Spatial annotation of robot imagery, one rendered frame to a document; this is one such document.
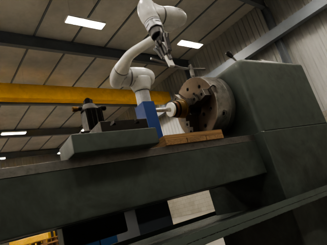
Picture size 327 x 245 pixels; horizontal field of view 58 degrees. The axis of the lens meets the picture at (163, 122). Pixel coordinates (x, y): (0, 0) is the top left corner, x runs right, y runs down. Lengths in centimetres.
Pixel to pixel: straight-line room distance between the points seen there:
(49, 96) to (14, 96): 130
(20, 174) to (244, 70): 109
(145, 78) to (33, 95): 1075
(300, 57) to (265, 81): 1098
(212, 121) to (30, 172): 84
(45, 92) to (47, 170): 1199
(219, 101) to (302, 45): 1130
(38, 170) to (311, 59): 1183
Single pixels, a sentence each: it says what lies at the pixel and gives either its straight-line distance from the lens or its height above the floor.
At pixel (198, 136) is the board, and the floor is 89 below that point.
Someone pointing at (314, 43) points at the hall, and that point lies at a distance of 1245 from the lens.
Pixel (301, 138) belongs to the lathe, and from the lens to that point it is 165.
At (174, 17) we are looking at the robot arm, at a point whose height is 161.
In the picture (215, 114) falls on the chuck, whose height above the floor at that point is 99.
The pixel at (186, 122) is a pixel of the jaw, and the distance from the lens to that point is 147.
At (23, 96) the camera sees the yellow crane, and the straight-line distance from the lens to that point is 1256.
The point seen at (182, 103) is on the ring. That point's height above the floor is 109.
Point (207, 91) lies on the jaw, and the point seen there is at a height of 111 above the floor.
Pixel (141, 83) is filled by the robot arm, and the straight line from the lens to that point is 206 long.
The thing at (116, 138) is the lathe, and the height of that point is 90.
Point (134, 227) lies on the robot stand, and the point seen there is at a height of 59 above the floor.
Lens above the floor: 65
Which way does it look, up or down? 16 degrees up
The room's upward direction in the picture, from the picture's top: 16 degrees counter-clockwise
